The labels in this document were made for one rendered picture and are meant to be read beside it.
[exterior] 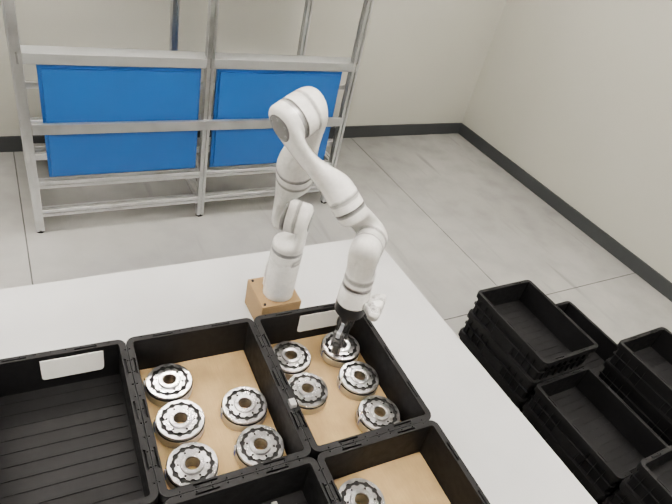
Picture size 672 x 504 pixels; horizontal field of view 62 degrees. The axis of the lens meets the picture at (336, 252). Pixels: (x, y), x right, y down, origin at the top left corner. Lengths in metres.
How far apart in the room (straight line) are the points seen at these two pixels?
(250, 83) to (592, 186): 2.54
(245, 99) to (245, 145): 0.27
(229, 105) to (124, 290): 1.50
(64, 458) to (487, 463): 1.01
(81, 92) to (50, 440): 1.87
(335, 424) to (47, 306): 0.90
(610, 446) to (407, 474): 1.16
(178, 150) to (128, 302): 1.46
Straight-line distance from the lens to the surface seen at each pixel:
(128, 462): 1.28
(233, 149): 3.18
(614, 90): 4.30
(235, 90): 3.03
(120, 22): 3.71
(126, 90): 2.89
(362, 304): 1.30
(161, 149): 3.06
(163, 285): 1.82
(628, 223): 4.25
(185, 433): 1.27
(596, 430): 2.37
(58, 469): 1.29
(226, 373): 1.41
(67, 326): 1.72
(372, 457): 1.29
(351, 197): 1.17
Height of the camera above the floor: 1.91
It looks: 36 degrees down
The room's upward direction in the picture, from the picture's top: 14 degrees clockwise
